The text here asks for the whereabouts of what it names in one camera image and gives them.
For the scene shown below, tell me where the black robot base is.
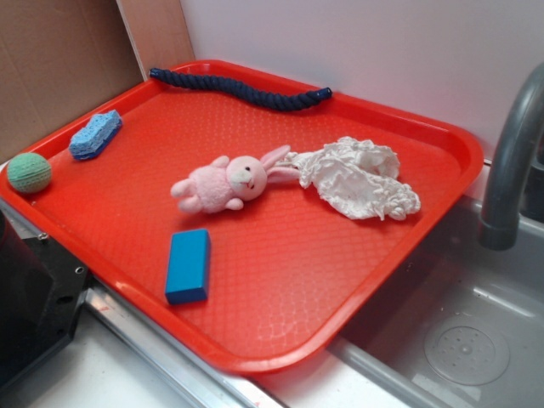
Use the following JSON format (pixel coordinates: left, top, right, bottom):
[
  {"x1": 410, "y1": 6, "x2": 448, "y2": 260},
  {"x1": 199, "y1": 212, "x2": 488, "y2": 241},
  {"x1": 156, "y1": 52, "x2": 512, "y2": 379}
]
[{"x1": 1, "y1": 215, "x2": 89, "y2": 394}]

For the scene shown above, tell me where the brown cardboard panel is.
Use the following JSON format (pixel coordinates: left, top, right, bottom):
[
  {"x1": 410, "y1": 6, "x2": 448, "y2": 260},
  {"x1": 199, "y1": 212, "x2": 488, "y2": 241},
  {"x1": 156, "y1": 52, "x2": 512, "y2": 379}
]
[{"x1": 1, "y1": 1, "x2": 142, "y2": 162}]

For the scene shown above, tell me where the blue rectangular block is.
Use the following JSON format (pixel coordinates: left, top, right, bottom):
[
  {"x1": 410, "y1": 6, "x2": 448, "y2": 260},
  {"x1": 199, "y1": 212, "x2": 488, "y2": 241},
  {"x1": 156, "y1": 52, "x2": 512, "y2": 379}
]
[{"x1": 165, "y1": 229, "x2": 211, "y2": 305}]

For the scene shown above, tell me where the blue sponge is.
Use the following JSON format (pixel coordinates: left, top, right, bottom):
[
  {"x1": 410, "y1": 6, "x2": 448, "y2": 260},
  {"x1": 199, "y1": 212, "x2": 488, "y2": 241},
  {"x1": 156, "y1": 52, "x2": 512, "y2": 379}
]
[{"x1": 68, "y1": 110, "x2": 122, "y2": 161}]

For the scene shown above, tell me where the red plastic tray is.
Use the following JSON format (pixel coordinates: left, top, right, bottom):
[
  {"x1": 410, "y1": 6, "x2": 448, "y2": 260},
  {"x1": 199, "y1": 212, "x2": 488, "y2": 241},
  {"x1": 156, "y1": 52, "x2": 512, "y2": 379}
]
[{"x1": 1, "y1": 80, "x2": 484, "y2": 375}]

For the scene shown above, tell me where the crumpled white cloth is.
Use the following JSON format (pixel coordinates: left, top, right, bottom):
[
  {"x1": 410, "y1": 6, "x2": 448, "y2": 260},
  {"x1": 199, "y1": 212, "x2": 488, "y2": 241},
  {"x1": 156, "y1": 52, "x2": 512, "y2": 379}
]
[{"x1": 280, "y1": 136, "x2": 421, "y2": 221}]

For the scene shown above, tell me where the grey toy sink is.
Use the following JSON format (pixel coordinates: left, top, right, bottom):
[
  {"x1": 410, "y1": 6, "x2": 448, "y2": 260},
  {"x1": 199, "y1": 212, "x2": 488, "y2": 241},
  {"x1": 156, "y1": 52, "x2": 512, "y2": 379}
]
[{"x1": 330, "y1": 198, "x2": 543, "y2": 407}]

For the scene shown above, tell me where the green ball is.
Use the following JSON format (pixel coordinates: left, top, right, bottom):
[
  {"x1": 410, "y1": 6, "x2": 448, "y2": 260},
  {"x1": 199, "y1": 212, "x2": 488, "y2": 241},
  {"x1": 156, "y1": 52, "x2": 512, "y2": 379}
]
[{"x1": 7, "y1": 152, "x2": 53, "y2": 194}]

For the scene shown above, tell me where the dark blue rope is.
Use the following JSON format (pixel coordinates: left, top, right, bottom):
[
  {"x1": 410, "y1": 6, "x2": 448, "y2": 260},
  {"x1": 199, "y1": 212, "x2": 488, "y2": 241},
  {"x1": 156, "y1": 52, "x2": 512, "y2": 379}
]
[{"x1": 148, "y1": 67, "x2": 333, "y2": 112}]

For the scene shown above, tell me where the pink plush bunny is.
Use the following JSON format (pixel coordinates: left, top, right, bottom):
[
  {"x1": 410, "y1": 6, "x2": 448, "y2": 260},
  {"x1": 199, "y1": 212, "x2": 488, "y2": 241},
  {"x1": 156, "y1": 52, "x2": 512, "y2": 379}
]
[{"x1": 170, "y1": 145, "x2": 300, "y2": 213}]

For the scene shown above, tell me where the grey faucet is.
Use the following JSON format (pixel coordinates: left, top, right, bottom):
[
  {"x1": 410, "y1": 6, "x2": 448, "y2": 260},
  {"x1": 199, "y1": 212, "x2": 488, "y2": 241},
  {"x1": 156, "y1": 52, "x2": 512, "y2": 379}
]
[{"x1": 479, "y1": 65, "x2": 543, "y2": 251}]

